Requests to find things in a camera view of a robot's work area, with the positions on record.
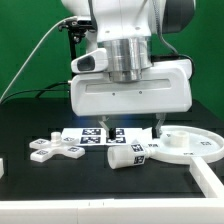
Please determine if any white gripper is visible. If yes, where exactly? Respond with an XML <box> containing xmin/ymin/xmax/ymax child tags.
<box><xmin>71</xmin><ymin>60</ymin><xmax>192</xmax><ymax>140</ymax></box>

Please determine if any white L-shaped corner fence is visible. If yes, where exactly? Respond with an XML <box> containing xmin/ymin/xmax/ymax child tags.
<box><xmin>0</xmin><ymin>157</ymin><xmax>224</xmax><ymax>224</ymax></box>

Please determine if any white cable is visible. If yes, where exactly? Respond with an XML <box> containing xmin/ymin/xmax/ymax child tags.
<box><xmin>0</xmin><ymin>15</ymin><xmax>78</xmax><ymax>103</ymax></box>

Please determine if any black cable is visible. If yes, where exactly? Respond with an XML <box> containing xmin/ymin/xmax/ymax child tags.
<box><xmin>0</xmin><ymin>81</ymin><xmax>72</xmax><ymax>106</ymax></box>

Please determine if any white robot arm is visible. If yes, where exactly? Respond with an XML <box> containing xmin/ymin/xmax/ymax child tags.
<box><xmin>61</xmin><ymin>0</ymin><xmax>196</xmax><ymax>138</ymax></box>

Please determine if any black camera on stand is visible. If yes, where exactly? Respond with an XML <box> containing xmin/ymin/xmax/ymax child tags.
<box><xmin>58</xmin><ymin>18</ymin><xmax>98</xmax><ymax>100</ymax></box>

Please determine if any white marker sheet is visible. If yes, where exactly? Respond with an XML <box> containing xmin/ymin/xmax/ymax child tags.
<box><xmin>62</xmin><ymin>128</ymin><xmax>152</xmax><ymax>146</ymax></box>

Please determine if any white block at left edge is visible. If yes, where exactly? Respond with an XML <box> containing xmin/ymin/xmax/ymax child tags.
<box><xmin>0</xmin><ymin>158</ymin><xmax>4</xmax><ymax>179</ymax></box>

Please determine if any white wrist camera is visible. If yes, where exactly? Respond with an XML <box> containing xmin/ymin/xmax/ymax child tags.
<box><xmin>71</xmin><ymin>48</ymin><xmax>108</xmax><ymax>74</ymax></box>

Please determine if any white round table top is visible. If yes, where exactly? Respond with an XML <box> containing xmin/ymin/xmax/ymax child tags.
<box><xmin>146</xmin><ymin>125</ymin><xmax>224</xmax><ymax>165</ymax></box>

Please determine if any white cross-shaped table base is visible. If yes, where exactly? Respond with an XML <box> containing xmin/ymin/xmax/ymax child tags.
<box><xmin>29</xmin><ymin>132</ymin><xmax>85</xmax><ymax>163</ymax></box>

